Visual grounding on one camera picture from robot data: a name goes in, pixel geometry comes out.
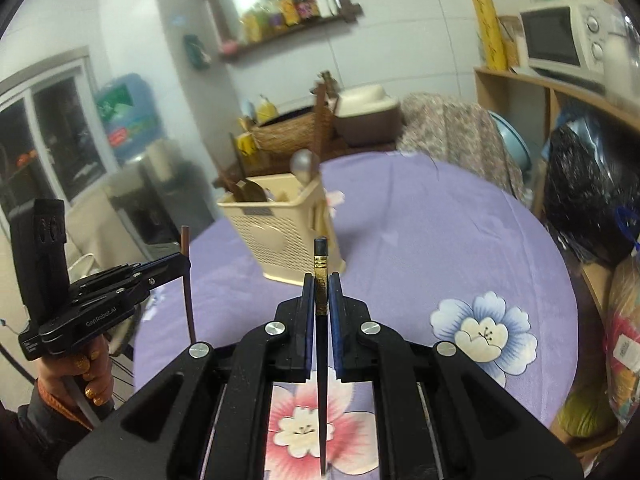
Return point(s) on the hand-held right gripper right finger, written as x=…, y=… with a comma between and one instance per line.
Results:
x=336, y=330

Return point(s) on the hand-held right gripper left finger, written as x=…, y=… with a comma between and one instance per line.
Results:
x=310, y=310

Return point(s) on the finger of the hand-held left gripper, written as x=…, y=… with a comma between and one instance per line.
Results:
x=130, y=292
x=165, y=265

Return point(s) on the beige plastic utensil basket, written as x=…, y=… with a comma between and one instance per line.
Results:
x=270, y=240

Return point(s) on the black chopstick with gold band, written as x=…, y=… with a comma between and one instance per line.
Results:
x=320, y=410

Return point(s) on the wooden spoon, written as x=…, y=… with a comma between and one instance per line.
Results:
x=250, y=191

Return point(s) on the metal spoon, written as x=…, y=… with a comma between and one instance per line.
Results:
x=302, y=164

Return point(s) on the person's left forearm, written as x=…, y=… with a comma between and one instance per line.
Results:
x=45, y=435

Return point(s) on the person's left hand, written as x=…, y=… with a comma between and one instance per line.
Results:
x=75, y=372

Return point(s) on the grey water dispenser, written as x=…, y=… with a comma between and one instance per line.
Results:
x=160, y=220

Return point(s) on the white paper roll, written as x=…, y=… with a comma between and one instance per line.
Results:
x=161, y=160

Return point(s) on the window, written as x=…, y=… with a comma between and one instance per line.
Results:
x=50, y=140

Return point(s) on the blue water jug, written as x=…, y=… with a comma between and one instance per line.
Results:
x=130, y=115

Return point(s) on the wooden washstand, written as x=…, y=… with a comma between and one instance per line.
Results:
x=360, y=147

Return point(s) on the wicker wash basin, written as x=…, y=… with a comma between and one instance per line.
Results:
x=285, y=135

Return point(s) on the yellow soap bottle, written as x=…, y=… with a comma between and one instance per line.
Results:
x=266, y=109

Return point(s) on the white and brown basin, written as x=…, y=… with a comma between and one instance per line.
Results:
x=370, y=115

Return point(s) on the bronze faucet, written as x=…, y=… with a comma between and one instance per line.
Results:
x=327, y=85

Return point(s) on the pink soap dish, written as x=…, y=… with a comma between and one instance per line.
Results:
x=229, y=48

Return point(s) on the floral cloth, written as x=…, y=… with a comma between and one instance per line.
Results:
x=455, y=135

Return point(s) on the yellow-green bottle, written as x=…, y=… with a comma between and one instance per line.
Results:
x=251, y=25

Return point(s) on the blue plastic basin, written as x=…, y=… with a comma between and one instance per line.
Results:
x=515, y=145

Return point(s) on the black plastic bag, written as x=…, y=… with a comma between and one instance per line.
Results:
x=585, y=195

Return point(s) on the wooden shelf unit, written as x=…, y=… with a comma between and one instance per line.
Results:
x=505, y=95

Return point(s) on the colourful plastic bag pile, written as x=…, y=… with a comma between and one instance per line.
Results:
x=625, y=350

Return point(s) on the dark jar with red label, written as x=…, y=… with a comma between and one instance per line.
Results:
x=306, y=5

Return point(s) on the white bottle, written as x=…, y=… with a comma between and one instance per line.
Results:
x=327, y=4

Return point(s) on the tall yellow box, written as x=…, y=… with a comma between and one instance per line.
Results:
x=490, y=35

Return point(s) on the white microwave oven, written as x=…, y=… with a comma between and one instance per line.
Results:
x=550, y=40

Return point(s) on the white kitchen appliance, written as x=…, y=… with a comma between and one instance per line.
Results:
x=622, y=60

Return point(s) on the green wall hanger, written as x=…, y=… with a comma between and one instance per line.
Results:
x=196, y=52

